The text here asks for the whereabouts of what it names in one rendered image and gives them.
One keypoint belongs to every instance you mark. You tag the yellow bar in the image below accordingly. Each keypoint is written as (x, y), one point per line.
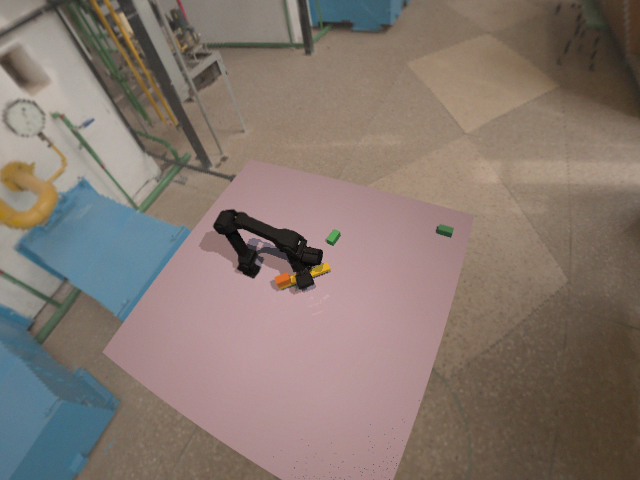
(283, 281)

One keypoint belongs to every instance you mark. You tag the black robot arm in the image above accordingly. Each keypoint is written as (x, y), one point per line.
(284, 239)

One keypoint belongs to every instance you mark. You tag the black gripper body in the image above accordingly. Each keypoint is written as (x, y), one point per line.
(305, 279)

